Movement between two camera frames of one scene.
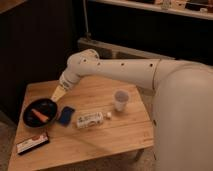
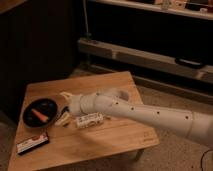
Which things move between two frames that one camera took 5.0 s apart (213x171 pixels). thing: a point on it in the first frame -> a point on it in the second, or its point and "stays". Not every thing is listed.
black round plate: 43,106 stays
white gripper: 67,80 -> 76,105
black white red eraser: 32,143 stays
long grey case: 107,50 stays
